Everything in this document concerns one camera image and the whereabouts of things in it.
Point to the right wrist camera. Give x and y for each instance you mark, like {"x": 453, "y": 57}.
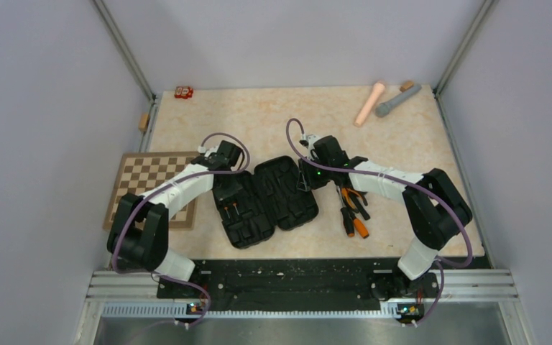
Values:
{"x": 308, "y": 140}

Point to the orange handled pliers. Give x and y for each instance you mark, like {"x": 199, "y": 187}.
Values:
{"x": 345, "y": 191}

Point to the red toy car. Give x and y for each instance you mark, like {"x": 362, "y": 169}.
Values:
{"x": 183, "y": 92}

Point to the long orange handled screwdriver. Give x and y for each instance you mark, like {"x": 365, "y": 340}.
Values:
{"x": 359, "y": 226}

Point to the wooden block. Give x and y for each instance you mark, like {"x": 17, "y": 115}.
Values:
{"x": 406, "y": 85}
{"x": 144, "y": 122}

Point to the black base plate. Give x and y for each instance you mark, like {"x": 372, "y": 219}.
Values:
{"x": 287, "y": 285}

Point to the left wooden block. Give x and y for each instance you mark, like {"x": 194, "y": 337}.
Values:
{"x": 144, "y": 122}

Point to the wooden chessboard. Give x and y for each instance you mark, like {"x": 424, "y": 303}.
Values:
{"x": 141, "y": 172}

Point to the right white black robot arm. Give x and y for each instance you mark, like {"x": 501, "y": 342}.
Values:
{"x": 436, "y": 210}

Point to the back wooden block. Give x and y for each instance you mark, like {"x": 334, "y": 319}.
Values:
{"x": 406, "y": 85}

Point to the black plastic tool case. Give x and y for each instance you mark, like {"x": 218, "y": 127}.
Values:
{"x": 268, "y": 201}

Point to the grey toy microphone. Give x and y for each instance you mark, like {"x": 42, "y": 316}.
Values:
{"x": 384, "y": 108}

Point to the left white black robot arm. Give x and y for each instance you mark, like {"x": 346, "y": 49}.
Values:
{"x": 140, "y": 231}

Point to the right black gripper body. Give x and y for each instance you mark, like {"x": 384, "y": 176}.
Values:
{"x": 319, "y": 177}

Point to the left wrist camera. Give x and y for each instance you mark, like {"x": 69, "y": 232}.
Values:
{"x": 208, "y": 152}

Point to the aluminium frame rail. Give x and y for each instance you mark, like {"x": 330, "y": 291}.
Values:
{"x": 139, "y": 295}

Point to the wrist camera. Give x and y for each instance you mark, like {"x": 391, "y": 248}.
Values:
{"x": 308, "y": 140}
{"x": 208, "y": 152}

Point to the pink toy microphone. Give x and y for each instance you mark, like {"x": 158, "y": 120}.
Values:
{"x": 377, "y": 90}

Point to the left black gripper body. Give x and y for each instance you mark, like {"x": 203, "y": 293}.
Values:
{"x": 223, "y": 191}

